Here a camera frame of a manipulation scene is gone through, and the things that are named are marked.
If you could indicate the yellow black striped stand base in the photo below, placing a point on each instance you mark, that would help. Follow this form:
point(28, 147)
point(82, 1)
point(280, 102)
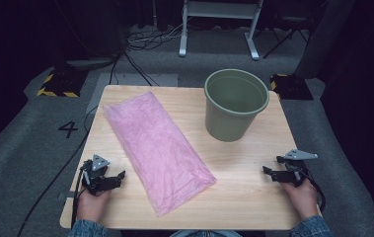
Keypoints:
point(291, 87)
point(61, 84)

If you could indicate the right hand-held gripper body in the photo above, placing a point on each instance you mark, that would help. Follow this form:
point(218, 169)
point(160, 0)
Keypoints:
point(296, 173)

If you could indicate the person's lap in jeans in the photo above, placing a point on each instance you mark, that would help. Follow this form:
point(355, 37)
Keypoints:
point(204, 234)

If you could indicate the person's left hand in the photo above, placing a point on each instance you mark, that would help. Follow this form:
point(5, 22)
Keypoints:
point(90, 205)

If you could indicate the black tripod legs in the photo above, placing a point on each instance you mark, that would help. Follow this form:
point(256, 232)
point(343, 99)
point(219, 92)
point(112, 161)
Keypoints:
point(284, 39)

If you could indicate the grey slanted column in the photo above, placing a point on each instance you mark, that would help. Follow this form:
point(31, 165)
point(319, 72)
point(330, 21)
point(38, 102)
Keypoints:
point(322, 39)

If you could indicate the pink plastic bag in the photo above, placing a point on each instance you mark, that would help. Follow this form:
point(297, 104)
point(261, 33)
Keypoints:
point(155, 148)

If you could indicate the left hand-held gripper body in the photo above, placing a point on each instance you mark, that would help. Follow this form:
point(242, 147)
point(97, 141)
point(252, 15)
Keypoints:
point(95, 179)

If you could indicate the white metal stand frame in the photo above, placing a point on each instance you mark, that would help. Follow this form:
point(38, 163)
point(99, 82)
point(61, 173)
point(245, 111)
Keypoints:
point(253, 46)

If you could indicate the grey tape strip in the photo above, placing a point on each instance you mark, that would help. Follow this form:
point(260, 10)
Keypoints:
point(63, 196)

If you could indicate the green plastic bin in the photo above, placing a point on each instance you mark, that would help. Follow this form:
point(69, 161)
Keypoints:
point(227, 125)

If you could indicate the person's right hand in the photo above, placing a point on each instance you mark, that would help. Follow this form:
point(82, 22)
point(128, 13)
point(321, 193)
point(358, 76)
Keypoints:
point(304, 199)

